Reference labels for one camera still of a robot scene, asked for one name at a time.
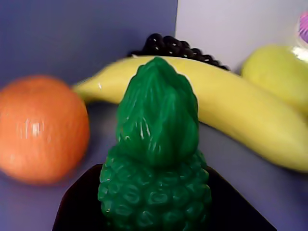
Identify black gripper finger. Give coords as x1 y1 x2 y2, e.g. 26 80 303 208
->
52 163 107 231
207 167 278 231

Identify green toy pineapple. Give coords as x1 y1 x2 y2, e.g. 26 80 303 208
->
97 56 212 231

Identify orange toy orange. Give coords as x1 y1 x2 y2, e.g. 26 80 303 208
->
0 75 91 185

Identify yellow toy banana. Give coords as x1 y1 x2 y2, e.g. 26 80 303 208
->
72 55 308 173

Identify yellow toy lemon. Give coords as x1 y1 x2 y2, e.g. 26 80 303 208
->
240 45 308 116

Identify black toy grapes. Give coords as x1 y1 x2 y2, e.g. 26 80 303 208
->
131 33 231 71

